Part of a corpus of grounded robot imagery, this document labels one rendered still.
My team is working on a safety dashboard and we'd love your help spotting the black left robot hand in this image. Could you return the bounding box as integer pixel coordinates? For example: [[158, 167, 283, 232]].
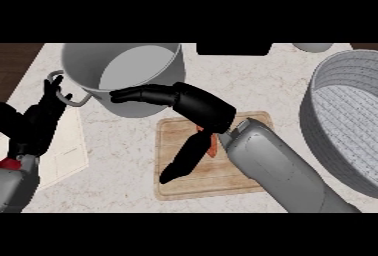
[[0, 74, 73, 158]]

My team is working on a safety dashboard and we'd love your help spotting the wooden cutting board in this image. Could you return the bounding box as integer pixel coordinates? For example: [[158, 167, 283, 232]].
[[153, 110, 274, 202]]

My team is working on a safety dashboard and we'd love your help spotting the grey metal pot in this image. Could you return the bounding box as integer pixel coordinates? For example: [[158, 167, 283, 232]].
[[45, 43, 187, 119]]

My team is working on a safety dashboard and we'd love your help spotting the grey round object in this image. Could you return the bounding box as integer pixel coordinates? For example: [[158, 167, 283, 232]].
[[290, 43, 335, 53]]

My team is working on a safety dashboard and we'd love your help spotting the grey wicker basket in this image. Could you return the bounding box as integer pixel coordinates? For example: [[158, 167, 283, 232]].
[[298, 49, 378, 200]]

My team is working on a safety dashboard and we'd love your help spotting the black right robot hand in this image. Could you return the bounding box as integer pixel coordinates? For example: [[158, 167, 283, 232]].
[[107, 81, 237, 185]]

